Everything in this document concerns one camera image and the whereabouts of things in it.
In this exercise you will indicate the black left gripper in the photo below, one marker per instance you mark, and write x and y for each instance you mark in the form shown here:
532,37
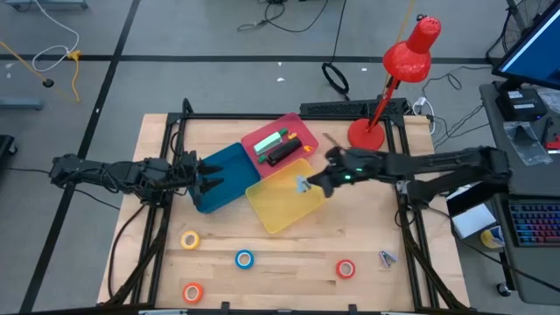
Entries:
188,177

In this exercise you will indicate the red plastic tray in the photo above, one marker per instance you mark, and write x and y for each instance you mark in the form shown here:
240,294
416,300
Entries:
299,127

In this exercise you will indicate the black floor fan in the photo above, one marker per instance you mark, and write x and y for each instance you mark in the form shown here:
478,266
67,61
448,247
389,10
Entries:
514,26

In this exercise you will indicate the black aluminium frame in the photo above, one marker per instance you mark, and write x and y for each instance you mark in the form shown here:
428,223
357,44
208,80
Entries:
174,116

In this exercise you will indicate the grey furniture base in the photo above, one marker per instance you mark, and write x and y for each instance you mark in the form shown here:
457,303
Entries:
44,4
22,104

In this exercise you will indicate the white power adapter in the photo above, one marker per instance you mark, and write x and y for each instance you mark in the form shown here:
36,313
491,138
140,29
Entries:
421,104

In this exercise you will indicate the blue plastic tray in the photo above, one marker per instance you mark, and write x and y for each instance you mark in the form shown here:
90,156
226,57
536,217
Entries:
232,175

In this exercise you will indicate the yellow tape roll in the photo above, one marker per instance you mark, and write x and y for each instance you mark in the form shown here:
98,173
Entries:
183,240

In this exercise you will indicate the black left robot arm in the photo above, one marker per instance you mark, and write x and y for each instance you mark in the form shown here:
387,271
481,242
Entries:
114,175

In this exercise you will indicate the mint green stapler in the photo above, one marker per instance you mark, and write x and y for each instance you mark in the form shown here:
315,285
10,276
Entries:
268,143

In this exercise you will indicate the backlit keyboard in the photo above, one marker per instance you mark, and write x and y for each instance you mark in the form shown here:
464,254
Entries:
538,223

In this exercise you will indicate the orange tape roll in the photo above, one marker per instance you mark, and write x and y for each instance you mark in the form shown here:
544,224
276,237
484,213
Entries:
185,293

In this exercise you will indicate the red tape roll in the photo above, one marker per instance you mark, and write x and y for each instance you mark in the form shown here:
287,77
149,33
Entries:
338,269

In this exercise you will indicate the black frame clip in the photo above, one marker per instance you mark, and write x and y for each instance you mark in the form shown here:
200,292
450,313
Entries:
352,308
225,307

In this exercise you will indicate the white box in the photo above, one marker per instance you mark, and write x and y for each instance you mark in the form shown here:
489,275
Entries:
474,223

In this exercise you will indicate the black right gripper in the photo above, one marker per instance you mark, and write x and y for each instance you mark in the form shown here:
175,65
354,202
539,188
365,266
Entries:
354,164

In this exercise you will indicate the red desk item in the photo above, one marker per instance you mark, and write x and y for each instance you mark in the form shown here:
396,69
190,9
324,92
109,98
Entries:
553,144

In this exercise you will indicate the blue tape roll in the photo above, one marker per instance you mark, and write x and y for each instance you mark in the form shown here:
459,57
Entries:
236,259

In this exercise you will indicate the black mini computer box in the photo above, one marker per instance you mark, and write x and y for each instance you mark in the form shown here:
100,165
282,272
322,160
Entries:
520,107

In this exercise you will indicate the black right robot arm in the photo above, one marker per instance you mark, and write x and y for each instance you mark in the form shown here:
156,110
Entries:
437,164

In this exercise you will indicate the clear plastic bag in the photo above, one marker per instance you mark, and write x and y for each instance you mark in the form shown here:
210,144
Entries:
525,144

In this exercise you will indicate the grey staple remover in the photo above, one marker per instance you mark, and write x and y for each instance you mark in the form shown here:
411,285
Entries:
302,186

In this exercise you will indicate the black stapler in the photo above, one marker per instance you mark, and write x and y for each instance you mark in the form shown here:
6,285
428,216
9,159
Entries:
284,152

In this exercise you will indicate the grey desk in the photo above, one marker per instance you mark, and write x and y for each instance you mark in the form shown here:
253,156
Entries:
525,179

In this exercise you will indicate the black power strip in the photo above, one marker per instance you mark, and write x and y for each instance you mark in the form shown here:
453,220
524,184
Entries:
341,107

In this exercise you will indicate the small green stapler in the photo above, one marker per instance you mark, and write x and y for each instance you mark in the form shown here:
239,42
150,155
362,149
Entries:
283,130
261,159

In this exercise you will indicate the red desk lamp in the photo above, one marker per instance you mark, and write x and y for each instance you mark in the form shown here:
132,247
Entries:
407,61

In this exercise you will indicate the computer monitor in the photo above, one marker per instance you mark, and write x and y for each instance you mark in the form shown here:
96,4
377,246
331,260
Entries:
534,57

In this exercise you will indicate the silver aluminium bar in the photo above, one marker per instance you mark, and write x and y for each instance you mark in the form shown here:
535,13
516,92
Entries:
164,312
400,313

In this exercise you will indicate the black caster wheel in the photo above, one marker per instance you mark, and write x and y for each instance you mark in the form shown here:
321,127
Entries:
504,289

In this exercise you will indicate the yellow translucent plastic tray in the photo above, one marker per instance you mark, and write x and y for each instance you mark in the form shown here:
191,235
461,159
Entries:
280,205

